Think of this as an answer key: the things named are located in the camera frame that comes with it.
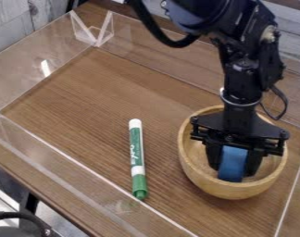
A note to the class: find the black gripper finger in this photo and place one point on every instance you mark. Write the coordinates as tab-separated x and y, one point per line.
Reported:
215	155
253	162

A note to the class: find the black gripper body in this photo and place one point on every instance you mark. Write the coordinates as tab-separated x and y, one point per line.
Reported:
239	127

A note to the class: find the blue rectangular block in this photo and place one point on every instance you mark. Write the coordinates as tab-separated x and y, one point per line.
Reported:
233	164

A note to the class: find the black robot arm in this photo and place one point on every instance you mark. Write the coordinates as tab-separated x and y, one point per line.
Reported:
241	28

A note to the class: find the brown wooden bowl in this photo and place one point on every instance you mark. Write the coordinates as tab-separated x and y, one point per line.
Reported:
204	176

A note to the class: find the green white marker pen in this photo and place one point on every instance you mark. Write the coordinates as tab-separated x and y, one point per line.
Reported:
137	163

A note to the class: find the clear acrylic tray wall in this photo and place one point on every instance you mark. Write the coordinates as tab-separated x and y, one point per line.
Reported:
76	81

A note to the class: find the black metal table frame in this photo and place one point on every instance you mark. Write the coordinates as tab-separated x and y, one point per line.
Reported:
33	225

